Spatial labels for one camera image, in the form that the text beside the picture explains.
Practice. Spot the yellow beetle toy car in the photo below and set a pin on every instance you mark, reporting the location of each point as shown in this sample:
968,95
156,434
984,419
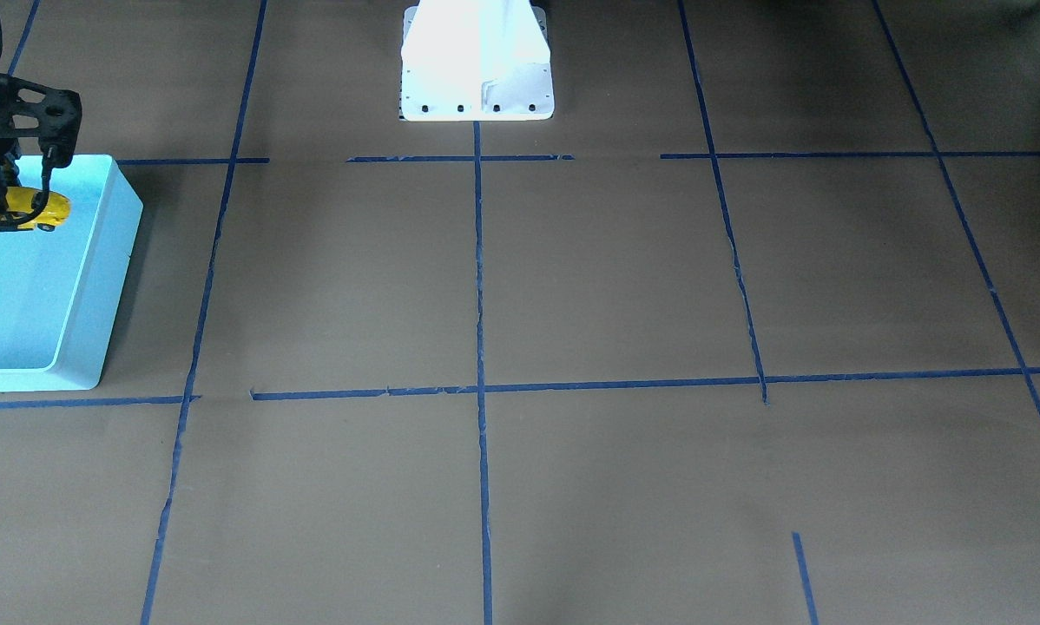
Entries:
17,211

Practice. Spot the light blue plastic bin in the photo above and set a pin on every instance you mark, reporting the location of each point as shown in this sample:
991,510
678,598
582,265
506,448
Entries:
59,291

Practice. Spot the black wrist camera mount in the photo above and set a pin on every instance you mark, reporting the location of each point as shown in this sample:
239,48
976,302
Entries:
51,116

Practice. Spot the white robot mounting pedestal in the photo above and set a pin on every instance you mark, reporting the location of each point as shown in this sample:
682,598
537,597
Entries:
470,61

